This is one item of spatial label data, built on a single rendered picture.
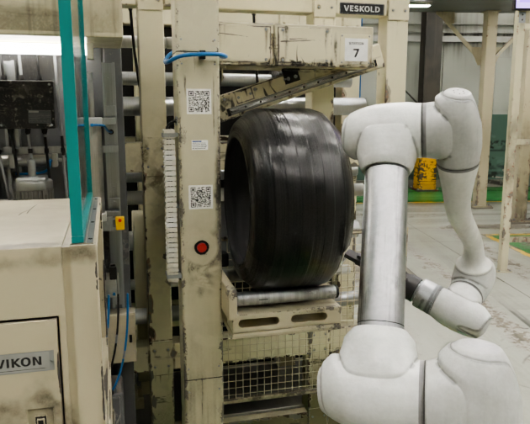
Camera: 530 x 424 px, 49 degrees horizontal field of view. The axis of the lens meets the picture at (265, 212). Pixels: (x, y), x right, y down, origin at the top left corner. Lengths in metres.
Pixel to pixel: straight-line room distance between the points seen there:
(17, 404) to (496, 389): 0.84
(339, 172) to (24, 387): 1.04
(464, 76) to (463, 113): 10.70
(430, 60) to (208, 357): 9.71
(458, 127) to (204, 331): 1.02
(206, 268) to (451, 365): 0.92
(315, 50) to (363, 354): 1.26
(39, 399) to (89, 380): 0.08
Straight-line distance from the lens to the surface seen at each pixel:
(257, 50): 2.12
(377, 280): 1.29
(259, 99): 2.25
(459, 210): 1.55
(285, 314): 1.88
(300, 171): 1.69
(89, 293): 1.03
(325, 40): 2.20
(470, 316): 1.73
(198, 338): 1.95
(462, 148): 1.44
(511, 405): 1.23
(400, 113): 1.43
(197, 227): 1.84
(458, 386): 1.20
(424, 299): 1.74
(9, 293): 1.04
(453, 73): 12.02
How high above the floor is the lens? 1.49
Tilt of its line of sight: 10 degrees down
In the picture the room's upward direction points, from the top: straight up
